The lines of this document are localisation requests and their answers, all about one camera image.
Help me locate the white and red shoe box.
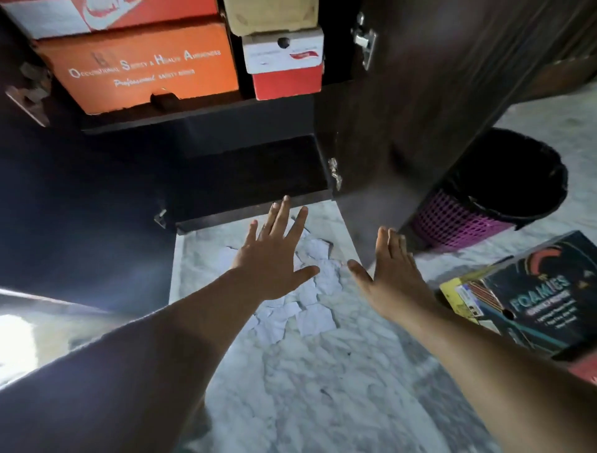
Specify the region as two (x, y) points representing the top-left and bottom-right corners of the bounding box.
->
(241, 27), (325, 101)

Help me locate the black shoe box colourful print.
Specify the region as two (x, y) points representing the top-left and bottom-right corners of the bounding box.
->
(438, 231), (597, 363)

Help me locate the person's left hand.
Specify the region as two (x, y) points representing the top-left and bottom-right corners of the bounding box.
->
(231, 195), (321, 302)

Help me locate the orange and white shoe box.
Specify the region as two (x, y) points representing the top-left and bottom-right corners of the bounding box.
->
(0, 0), (220, 41)

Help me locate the person's left forearm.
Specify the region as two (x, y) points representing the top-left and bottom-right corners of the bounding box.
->
(0, 268), (273, 453)

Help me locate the pile of torn paper pieces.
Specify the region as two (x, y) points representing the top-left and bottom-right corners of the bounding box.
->
(218, 228), (344, 347)

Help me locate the black plastic bin liner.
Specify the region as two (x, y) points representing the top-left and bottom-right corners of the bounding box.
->
(445, 128), (569, 230)

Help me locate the red object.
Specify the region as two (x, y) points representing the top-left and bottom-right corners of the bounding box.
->
(566, 352), (597, 386)

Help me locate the orange shoe box white lettering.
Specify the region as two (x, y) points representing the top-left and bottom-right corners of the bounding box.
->
(35, 21), (240, 116)

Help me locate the pink mesh waste bin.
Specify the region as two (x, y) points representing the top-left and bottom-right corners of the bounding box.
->
(410, 188), (517, 254)

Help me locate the person's right forearm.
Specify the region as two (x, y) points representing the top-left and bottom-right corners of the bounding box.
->
(406, 303), (597, 453)

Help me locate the glossy dark cabinet door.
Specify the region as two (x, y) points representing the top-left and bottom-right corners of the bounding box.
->
(0, 9), (179, 390)

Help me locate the dark wooden cabinet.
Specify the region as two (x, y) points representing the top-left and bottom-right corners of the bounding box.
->
(0, 0), (369, 235)

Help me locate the dark wooden cabinet door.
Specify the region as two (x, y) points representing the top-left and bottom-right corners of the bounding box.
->
(313, 0), (597, 270)

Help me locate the tan cardboard box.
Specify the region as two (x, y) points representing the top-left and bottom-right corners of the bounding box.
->
(222, 0), (321, 37)

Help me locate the person's right hand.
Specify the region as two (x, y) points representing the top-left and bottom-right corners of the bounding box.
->
(347, 226), (439, 325)

